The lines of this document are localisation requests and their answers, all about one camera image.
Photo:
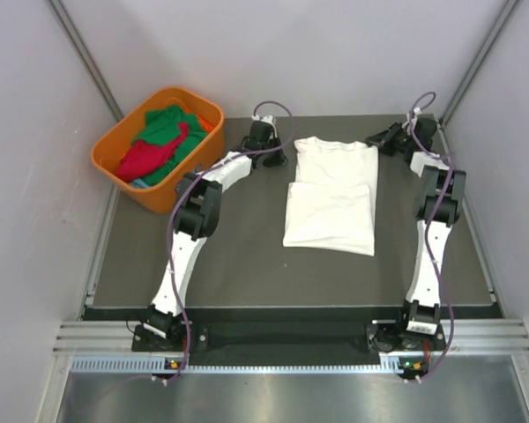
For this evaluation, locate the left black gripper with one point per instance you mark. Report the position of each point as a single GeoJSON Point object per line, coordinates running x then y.
{"type": "Point", "coordinates": [279, 158]}

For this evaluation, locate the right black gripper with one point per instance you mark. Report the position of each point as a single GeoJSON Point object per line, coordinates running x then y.
{"type": "Point", "coordinates": [383, 138]}

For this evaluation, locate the white t-shirt red print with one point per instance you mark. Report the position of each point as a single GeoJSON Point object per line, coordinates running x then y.
{"type": "Point", "coordinates": [331, 204]}

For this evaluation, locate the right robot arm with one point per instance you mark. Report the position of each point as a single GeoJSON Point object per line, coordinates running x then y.
{"type": "Point", "coordinates": [438, 207]}

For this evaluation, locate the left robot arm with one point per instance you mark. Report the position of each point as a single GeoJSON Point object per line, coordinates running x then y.
{"type": "Point", "coordinates": [195, 218]}

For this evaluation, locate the orange plastic basket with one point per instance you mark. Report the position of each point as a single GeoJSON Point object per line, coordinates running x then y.
{"type": "Point", "coordinates": [109, 149]}

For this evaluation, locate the green t-shirt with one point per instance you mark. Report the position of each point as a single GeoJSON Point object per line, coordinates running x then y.
{"type": "Point", "coordinates": [161, 127]}

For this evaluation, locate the light blue t-shirt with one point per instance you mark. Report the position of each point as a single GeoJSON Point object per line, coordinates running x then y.
{"type": "Point", "coordinates": [139, 184]}

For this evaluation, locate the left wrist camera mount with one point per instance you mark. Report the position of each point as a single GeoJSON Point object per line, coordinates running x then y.
{"type": "Point", "coordinates": [267, 119]}

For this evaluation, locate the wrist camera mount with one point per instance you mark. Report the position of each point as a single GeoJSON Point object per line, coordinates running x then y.
{"type": "Point", "coordinates": [267, 119]}
{"type": "Point", "coordinates": [412, 116]}

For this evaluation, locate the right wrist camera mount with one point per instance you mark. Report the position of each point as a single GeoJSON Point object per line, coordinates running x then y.
{"type": "Point", "coordinates": [412, 116]}

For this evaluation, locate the right corner frame post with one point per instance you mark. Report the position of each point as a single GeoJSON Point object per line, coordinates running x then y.
{"type": "Point", "coordinates": [502, 19]}

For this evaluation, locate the corner frame post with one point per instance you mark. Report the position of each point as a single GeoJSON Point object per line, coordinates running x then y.
{"type": "Point", "coordinates": [84, 55]}
{"type": "Point", "coordinates": [502, 19]}

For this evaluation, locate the aluminium frame rail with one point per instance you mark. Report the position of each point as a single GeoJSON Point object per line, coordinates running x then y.
{"type": "Point", "coordinates": [471, 337]}

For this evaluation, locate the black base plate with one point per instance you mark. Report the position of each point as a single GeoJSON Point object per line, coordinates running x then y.
{"type": "Point", "coordinates": [385, 337]}

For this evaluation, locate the left corner frame post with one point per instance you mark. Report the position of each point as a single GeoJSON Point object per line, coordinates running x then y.
{"type": "Point", "coordinates": [84, 55]}

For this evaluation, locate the grey cable duct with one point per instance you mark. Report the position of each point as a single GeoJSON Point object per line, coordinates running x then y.
{"type": "Point", "coordinates": [159, 365]}

